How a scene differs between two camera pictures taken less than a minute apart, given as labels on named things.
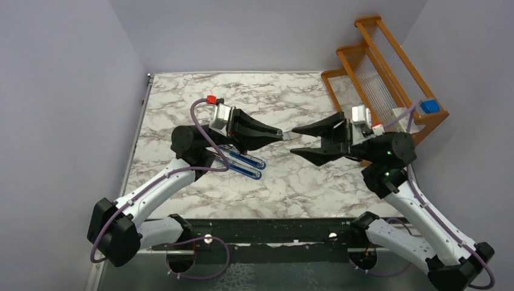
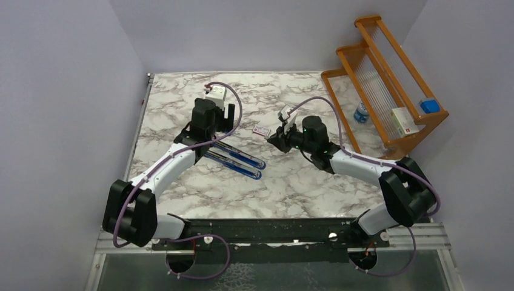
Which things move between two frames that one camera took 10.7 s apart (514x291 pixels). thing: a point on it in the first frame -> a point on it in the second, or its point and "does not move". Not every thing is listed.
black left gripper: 248,133 -> 225,123
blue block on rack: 430,106 does not move
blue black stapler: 232,152 does not move
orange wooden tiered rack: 378,77 does not move
